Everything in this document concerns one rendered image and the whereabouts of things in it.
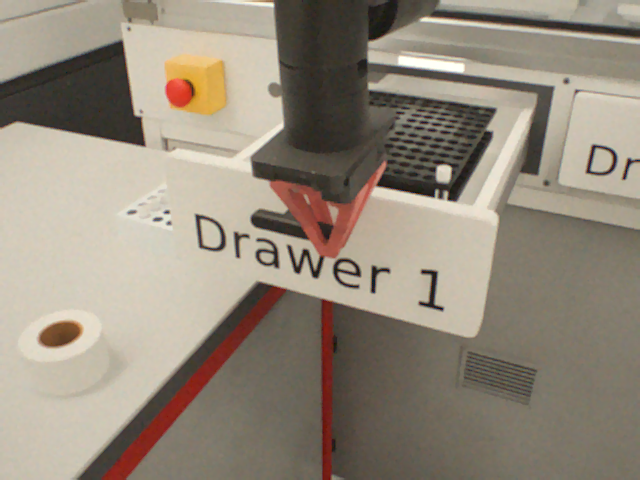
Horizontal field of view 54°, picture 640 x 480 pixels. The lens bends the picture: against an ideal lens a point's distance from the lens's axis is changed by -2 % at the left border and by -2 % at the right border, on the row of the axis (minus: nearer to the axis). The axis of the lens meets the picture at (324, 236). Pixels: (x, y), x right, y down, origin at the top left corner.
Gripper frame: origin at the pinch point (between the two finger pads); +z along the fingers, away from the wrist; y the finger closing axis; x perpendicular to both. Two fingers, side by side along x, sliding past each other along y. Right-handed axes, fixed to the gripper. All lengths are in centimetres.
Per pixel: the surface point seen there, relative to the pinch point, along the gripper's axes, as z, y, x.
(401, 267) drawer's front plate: 3.1, 2.8, -4.7
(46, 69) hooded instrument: 14, 50, 86
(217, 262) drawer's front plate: 7.2, 2.1, 12.9
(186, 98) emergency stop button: 4.9, 28.7, 34.9
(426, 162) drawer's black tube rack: 1.5, 17.0, -2.1
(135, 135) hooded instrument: 39, 71, 87
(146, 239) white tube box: 12.8, 8.4, 27.6
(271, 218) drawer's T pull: -1.3, -0.5, 4.8
